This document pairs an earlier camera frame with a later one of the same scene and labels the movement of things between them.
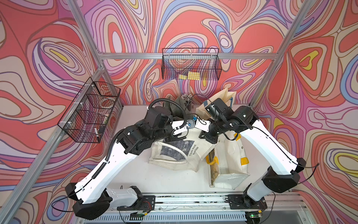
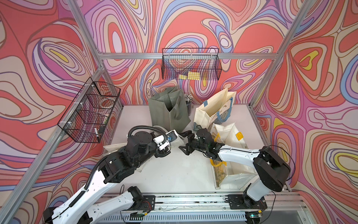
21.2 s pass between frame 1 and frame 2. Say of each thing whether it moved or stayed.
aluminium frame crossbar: stayed
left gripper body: moved
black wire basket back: stayed
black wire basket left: stayed
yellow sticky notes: stayed
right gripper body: moved
